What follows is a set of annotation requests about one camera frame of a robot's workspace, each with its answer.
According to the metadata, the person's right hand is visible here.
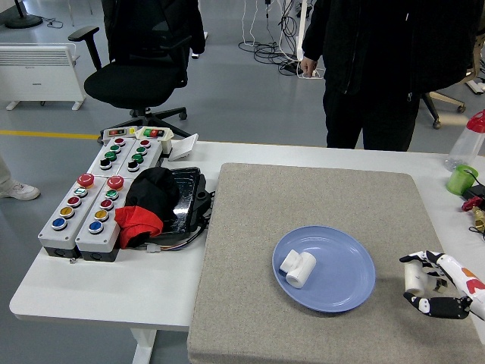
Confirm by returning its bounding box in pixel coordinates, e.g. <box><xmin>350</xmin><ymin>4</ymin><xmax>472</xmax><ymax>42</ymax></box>
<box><xmin>299</xmin><ymin>57</ymin><xmax>318</xmax><ymax>77</ymax></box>

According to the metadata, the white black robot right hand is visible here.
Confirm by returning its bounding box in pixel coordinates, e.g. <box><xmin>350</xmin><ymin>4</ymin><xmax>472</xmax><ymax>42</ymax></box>
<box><xmin>399</xmin><ymin>249</ymin><xmax>485</xmax><ymax>321</ymax></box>

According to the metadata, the white pipe tee metal fitting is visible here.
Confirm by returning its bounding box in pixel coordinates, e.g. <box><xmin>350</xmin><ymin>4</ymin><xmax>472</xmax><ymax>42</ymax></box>
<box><xmin>402</xmin><ymin>261</ymin><xmax>447</xmax><ymax>297</ymax></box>

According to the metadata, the plain white pipe tee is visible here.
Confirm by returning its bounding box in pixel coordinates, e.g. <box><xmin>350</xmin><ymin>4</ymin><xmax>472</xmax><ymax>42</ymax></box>
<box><xmin>279</xmin><ymin>248</ymin><xmax>318</xmax><ymax>290</ymax></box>

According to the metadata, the blue plate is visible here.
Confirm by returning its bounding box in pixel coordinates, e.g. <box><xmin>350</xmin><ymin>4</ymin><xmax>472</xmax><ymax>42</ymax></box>
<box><xmin>271</xmin><ymin>224</ymin><xmax>377</xmax><ymax>314</ymax></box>

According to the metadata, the person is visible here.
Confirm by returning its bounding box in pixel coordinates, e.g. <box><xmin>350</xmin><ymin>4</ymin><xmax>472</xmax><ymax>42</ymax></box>
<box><xmin>0</xmin><ymin>154</ymin><xmax>42</xmax><ymax>202</ymax></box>
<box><xmin>299</xmin><ymin>0</ymin><xmax>483</xmax><ymax>152</ymax></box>

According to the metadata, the black power adapter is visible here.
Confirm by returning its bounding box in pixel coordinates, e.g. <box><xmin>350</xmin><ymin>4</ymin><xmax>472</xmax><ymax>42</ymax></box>
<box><xmin>459</xmin><ymin>184</ymin><xmax>485</xmax><ymax>202</ymax></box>

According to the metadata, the green cup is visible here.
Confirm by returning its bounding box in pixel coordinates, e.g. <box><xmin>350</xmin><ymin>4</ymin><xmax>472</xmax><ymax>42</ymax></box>
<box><xmin>445</xmin><ymin>164</ymin><xmax>480</xmax><ymax>196</ymax></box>

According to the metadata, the white desk foot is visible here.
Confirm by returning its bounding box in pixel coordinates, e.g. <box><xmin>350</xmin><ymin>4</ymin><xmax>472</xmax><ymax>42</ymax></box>
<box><xmin>190</xmin><ymin>31</ymin><xmax>209</xmax><ymax>60</ymax></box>

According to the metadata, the clear bottle red cap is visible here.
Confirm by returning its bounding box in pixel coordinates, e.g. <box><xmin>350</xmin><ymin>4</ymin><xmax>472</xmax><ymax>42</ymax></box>
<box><xmin>443</xmin><ymin>109</ymin><xmax>485</xmax><ymax>172</ymax></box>

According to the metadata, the tan office chair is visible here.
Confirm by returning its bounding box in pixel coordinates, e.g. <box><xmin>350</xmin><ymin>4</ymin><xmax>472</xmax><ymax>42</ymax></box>
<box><xmin>419</xmin><ymin>36</ymin><xmax>485</xmax><ymax>130</ymax></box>

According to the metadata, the flat white box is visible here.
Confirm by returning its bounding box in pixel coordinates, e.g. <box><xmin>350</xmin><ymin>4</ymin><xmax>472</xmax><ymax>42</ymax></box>
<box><xmin>167</xmin><ymin>133</ymin><xmax>199</xmax><ymax>163</ymax></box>

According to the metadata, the black plastic tray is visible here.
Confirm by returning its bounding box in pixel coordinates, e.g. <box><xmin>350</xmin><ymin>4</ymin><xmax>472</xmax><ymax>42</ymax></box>
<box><xmin>150</xmin><ymin>166</ymin><xmax>208</xmax><ymax>244</ymax></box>

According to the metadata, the black office chair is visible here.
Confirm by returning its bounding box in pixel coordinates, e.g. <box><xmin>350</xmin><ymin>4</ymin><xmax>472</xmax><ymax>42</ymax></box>
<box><xmin>67</xmin><ymin>0</ymin><xmax>206</xmax><ymax>140</ymax></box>

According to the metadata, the grey four-button control box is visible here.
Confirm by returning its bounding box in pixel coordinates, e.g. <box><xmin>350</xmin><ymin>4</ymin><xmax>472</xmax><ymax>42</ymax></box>
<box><xmin>118</xmin><ymin>137</ymin><xmax>164</xmax><ymax>179</ymax></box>
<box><xmin>86</xmin><ymin>136</ymin><xmax>136</xmax><ymax>177</ymax></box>

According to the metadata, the grey-brown mat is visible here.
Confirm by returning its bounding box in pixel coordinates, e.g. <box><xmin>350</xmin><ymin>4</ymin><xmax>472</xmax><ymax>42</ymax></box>
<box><xmin>186</xmin><ymin>162</ymin><xmax>485</xmax><ymax>364</ymax></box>

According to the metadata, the black cloth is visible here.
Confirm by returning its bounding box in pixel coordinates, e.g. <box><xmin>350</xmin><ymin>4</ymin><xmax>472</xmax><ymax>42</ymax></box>
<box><xmin>124</xmin><ymin>166</ymin><xmax>181</xmax><ymax>229</ymax></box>

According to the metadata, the red cloth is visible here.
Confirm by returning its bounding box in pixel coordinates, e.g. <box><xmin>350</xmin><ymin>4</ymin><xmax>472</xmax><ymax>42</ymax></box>
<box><xmin>114</xmin><ymin>205</ymin><xmax>164</xmax><ymax>250</ymax></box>

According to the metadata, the grey emergency-stop button box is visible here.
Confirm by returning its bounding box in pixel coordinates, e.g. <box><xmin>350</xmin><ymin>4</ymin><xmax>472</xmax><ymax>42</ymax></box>
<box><xmin>74</xmin><ymin>174</ymin><xmax>132</xmax><ymax>263</ymax></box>
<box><xmin>37</xmin><ymin>173</ymin><xmax>108</xmax><ymax>260</ymax></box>

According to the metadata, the white panel heater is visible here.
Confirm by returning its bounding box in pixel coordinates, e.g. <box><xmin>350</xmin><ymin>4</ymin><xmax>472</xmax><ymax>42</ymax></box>
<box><xmin>0</xmin><ymin>42</ymin><xmax>86</xmax><ymax>112</ymax></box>

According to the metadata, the black round stand base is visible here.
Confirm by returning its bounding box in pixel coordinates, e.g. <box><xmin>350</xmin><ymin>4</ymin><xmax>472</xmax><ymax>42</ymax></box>
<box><xmin>4</xmin><ymin>0</ymin><xmax>44</xmax><ymax>30</ymax></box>

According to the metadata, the white table leg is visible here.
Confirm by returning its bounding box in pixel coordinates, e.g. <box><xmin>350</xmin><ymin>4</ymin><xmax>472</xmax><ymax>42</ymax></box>
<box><xmin>130</xmin><ymin>328</ymin><xmax>158</xmax><ymax>364</ymax></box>

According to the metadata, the white desk post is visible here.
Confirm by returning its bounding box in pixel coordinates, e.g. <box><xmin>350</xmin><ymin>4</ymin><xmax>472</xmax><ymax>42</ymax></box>
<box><xmin>295</xmin><ymin>0</ymin><xmax>312</xmax><ymax>60</ymax></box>

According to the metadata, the floor cable tangle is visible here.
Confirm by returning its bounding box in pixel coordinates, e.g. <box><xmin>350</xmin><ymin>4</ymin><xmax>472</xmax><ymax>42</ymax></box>
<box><xmin>237</xmin><ymin>0</ymin><xmax>327</xmax><ymax>81</ymax></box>

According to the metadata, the brass valve red handle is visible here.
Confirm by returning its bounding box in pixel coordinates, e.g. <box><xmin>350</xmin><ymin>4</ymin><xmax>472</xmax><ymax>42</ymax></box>
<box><xmin>461</xmin><ymin>196</ymin><xmax>485</xmax><ymax>233</ymax></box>

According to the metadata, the white red-green switch box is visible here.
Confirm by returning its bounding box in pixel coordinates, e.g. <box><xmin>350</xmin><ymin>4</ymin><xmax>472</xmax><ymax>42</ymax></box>
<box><xmin>134</xmin><ymin>126</ymin><xmax>174</xmax><ymax>155</ymax></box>

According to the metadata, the small grey switch box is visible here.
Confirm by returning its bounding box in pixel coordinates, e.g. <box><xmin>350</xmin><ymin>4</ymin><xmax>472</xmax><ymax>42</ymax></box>
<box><xmin>99</xmin><ymin>127</ymin><xmax>138</xmax><ymax>146</ymax></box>

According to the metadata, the wire bundle white connector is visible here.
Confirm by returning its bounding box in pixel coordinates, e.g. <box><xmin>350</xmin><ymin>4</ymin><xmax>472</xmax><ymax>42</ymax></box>
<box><xmin>145</xmin><ymin>223</ymin><xmax>208</xmax><ymax>254</ymax></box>

